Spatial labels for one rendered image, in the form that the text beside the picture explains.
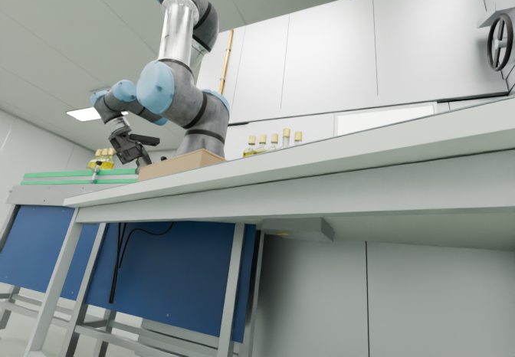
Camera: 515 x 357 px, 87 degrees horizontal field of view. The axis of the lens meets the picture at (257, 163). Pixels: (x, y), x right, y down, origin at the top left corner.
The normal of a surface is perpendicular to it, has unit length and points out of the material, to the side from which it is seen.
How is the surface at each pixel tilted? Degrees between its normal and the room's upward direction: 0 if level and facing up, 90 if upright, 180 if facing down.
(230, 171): 90
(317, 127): 90
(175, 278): 90
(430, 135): 90
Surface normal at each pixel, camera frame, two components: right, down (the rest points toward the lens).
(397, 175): -0.65, -0.33
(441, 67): -0.39, -0.37
